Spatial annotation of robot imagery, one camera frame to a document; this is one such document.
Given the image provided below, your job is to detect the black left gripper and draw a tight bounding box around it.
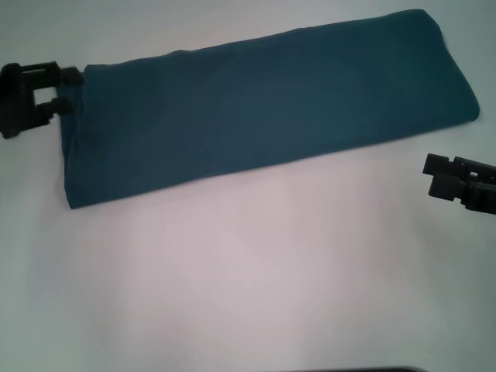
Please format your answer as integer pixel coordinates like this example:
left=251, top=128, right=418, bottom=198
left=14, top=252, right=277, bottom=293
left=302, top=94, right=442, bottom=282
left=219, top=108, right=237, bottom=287
left=0, top=60, right=85, bottom=140

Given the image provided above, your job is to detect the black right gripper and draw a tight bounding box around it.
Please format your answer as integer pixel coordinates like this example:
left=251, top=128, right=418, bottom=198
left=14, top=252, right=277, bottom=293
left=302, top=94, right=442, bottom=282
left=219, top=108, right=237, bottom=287
left=422, top=153, right=496, bottom=215

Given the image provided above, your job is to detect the blue shirt with pink print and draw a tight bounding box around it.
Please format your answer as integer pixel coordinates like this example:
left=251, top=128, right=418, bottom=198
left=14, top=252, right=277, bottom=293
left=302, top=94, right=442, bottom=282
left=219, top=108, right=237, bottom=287
left=56, top=7, right=481, bottom=210

